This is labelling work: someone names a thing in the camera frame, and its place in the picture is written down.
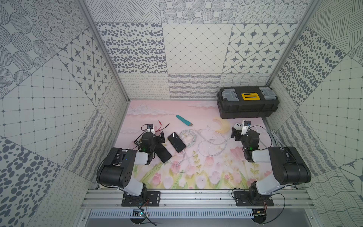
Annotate small circuit board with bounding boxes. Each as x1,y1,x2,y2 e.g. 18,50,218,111
132,210,148,218

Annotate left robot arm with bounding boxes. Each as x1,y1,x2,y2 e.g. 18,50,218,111
96,132,165,206

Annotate teal flat tool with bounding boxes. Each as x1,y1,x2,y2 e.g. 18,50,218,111
176,115,193,126

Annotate white slotted cable duct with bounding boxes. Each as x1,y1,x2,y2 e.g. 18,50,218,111
89,208,254,219

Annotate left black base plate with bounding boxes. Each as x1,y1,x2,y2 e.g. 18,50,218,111
122,191,161,208

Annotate red black probe leads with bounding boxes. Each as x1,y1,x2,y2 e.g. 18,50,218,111
155,121,170,132

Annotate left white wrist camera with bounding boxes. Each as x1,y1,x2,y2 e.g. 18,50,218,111
141,124,156,134

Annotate black toolbox yellow handle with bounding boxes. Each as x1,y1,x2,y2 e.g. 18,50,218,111
217,87,280,119

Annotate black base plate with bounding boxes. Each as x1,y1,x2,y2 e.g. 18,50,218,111
233,191,274,207
122,191,161,208

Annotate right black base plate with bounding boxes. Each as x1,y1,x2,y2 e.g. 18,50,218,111
233,191,274,207

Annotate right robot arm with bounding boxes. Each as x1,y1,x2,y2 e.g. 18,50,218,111
231,127,312,206

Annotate aluminium mounting rail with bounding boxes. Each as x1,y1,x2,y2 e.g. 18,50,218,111
81,189,314,209

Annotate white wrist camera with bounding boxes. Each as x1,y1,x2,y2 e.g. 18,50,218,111
234,120,251,135
141,124,156,134

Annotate white charging cable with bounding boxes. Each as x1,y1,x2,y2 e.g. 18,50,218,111
167,128,229,166

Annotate pink floral table mat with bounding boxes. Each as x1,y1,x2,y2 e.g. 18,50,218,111
116,100,272,189

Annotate black smartphone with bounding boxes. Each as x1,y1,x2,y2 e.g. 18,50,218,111
167,132,186,153
154,143,172,163

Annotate white power strip cord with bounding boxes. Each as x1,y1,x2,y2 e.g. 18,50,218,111
270,129,289,149

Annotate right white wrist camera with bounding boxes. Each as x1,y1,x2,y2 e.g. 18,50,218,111
234,120,251,135

